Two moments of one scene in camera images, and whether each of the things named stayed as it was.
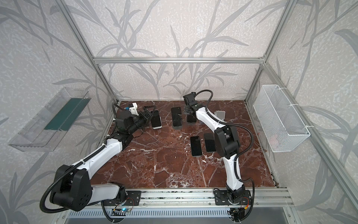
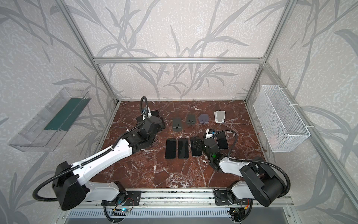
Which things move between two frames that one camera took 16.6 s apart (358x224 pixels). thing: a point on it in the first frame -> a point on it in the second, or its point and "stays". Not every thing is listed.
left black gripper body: [147, 115] -> [154, 115]
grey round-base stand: [177, 128] stays
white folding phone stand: [221, 114] stays
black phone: [176, 115] -> [170, 148]
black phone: [191, 119] -> [183, 148]
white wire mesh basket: [283, 129] stays
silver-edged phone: [196, 144] stays
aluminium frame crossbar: [178, 60] stays
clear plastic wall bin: [45, 131] stays
